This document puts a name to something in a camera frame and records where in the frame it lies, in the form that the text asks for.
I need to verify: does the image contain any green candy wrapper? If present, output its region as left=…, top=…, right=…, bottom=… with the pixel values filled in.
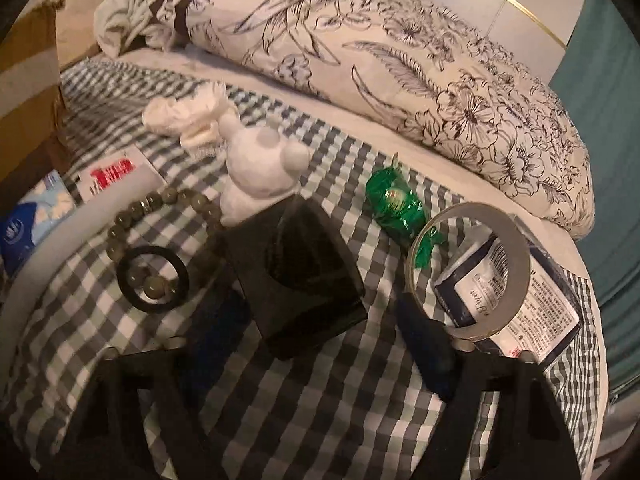
left=365, top=165, right=441, bottom=271

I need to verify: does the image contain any blue tissue packet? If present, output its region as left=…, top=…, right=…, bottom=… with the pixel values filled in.
left=0, top=170, right=78, bottom=266

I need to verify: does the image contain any teal curtain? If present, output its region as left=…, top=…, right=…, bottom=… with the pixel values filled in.
left=547, top=0, right=640, bottom=411

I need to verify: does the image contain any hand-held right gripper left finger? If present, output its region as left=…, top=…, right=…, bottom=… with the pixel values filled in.
left=60, top=282, right=253, bottom=480

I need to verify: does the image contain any black ring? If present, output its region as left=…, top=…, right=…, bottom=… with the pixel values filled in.
left=116, top=246, right=191, bottom=315

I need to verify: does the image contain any pale crumpled cloth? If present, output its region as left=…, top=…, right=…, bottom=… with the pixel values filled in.
left=94, top=0, right=151, bottom=56

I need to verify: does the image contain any cardboard box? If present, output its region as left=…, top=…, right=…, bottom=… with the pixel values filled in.
left=0, top=0, right=68, bottom=181

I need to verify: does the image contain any checkered bed sheet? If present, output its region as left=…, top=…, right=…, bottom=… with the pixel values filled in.
left=0, top=57, right=608, bottom=480

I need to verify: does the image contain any white box with red print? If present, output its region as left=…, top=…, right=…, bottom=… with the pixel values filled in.
left=75, top=152, right=166, bottom=206

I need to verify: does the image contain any crumpled white tissue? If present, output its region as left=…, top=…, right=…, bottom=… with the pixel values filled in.
left=141, top=82, right=228, bottom=151

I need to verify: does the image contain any grey-green bead bracelet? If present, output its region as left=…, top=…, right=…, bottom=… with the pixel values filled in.
left=107, top=187, right=226, bottom=306

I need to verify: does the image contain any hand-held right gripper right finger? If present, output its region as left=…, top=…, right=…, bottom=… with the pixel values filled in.
left=396, top=297, right=583, bottom=480

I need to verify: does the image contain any floral pillow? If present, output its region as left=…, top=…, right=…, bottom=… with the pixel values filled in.
left=95, top=0, right=596, bottom=241

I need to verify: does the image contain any white bear figurine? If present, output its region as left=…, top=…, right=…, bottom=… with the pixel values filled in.
left=220, top=115, right=311, bottom=228

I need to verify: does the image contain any roll of tape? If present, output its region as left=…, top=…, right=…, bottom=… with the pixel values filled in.
left=406, top=202, right=532, bottom=343

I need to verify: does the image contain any glossy black box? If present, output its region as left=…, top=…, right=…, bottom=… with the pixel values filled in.
left=222, top=195, right=368, bottom=361

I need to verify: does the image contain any white and navy packet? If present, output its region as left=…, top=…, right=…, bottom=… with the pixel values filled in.
left=432, top=225, right=583, bottom=366

